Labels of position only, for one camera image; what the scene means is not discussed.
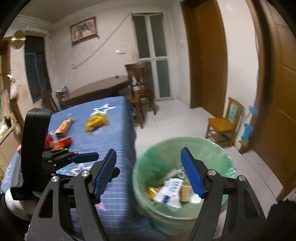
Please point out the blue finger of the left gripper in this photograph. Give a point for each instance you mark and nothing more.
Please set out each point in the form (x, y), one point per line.
(86, 157)

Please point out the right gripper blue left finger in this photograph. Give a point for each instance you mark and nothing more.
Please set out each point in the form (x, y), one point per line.
(104, 171)

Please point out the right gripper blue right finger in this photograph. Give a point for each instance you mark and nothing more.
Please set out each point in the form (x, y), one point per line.
(194, 176)

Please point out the white blue tissue pack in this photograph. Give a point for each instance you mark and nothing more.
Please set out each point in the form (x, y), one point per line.
(170, 193)

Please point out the white plastic lid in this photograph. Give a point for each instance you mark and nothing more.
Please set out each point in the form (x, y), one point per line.
(194, 199)

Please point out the yellow wrapper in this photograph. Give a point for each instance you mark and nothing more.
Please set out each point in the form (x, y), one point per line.
(152, 192)

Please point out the green lined trash bin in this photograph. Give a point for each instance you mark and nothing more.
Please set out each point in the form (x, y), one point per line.
(161, 162)

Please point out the red cigarette box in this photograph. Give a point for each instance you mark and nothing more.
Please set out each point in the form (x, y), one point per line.
(62, 143)

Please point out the red round ball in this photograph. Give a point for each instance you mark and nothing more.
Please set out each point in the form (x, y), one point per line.
(48, 142)

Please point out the orange upright box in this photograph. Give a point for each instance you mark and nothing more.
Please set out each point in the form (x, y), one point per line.
(64, 127)

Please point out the blue star tablecloth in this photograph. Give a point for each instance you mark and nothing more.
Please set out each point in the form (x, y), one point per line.
(118, 207)

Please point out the yellow plastic snack bag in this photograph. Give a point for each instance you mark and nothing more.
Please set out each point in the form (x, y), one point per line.
(96, 121)

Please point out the small yellow wooden chair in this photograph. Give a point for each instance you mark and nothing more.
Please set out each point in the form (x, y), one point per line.
(223, 129)

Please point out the left dark wooden chair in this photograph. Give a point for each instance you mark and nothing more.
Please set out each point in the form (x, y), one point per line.
(49, 102)

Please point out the dark wooden chair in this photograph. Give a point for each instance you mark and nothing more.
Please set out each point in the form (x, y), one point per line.
(49, 102)
(137, 73)

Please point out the dark wooden dining table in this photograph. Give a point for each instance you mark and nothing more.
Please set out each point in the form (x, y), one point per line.
(109, 87)

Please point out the brown entrance door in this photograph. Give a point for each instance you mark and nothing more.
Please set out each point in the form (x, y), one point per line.
(275, 139)

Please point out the dark window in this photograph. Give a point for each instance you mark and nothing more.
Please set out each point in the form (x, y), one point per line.
(36, 67)

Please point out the brown wooden door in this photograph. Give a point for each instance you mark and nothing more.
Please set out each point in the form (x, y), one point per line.
(207, 55)

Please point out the white glass double door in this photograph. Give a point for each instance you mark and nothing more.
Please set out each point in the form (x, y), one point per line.
(151, 44)

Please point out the round brass wall clock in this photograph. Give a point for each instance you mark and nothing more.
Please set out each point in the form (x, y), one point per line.
(18, 39)

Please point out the framed wall picture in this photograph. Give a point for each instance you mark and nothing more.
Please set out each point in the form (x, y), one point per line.
(83, 31)

